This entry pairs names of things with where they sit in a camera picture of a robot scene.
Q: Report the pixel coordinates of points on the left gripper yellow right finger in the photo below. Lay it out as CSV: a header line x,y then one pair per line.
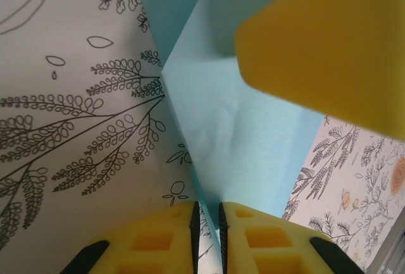
x,y
272,248

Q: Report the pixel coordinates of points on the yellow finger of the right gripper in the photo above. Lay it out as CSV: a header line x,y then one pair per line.
x,y
332,49

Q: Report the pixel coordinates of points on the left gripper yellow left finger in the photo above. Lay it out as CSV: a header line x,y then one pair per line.
x,y
152,248

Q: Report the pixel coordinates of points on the light blue cloth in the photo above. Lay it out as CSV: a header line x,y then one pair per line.
x,y
221,128

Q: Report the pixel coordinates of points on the floral table mat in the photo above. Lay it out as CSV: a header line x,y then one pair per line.
x,y
63,65

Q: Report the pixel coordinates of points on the wide aluminium frame rail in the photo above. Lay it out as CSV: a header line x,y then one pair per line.
x,y
392,255

